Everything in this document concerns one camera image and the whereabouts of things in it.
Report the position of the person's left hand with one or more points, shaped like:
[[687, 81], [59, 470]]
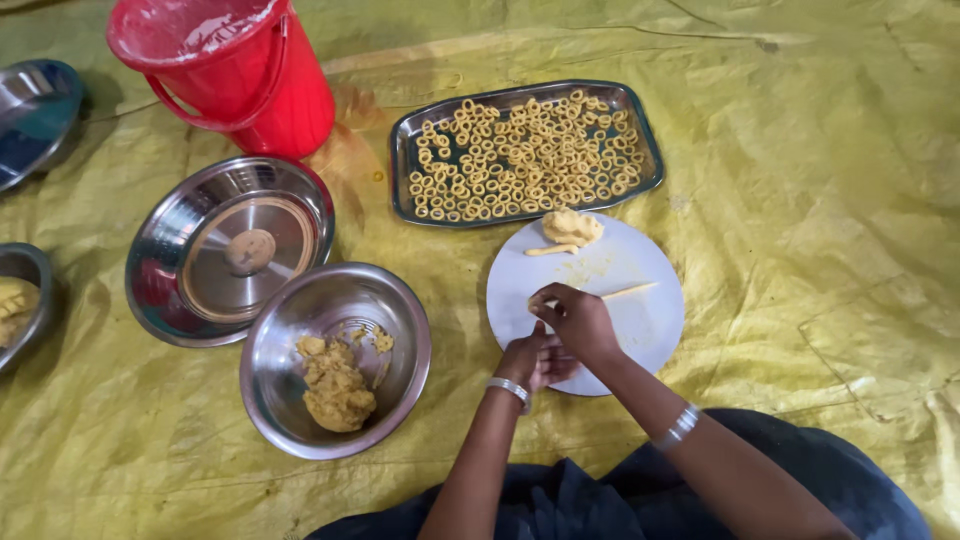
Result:
[[529, 364]]

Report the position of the person's right hand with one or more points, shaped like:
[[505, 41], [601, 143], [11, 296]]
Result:
[[577, 319]]

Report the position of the person's right fingers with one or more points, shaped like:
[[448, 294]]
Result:
[[544, 300]]

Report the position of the thin dough strand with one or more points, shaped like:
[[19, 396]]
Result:
[[626, 292]]

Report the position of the short dough roll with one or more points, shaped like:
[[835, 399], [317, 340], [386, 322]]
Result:
[[550, 250]]

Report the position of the yellow dough lump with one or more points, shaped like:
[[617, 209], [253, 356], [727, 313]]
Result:
[[572, 226]]

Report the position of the round white board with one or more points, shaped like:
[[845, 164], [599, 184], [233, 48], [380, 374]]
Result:
[[630, 315]]

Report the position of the silver left wrist bangle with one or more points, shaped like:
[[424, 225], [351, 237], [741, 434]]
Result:
[[510, 390]]

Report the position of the silver wrist bangle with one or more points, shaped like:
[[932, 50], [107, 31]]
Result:
[[510, 390], [677, 428]]

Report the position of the heap of dough rings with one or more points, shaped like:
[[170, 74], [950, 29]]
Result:
[[525, 157]]

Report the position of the silver right wrist bangle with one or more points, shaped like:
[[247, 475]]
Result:
[[677, 428]]

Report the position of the rectangular steel tray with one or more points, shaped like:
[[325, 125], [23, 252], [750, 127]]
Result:
[[420, 150]]

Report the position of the yellow dough mass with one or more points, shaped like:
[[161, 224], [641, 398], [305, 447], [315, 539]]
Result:
[[335, 386]]

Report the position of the person's dark blue clothing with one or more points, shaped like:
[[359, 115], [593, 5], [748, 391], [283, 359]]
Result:
[[675, 502]]

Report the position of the yellow plastic floor sheet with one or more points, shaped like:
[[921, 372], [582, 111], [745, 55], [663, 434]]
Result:
[[787, 150]]

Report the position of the steel lid plate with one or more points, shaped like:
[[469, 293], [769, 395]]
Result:
[[225, 247]]

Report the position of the red plastic bucket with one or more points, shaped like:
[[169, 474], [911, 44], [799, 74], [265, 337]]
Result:
[[247, 75]]

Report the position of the steel bowl with dough pieces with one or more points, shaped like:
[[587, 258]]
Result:
[[30, 300]]

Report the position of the empty steel plate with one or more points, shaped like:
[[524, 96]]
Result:
[[30, 120]]

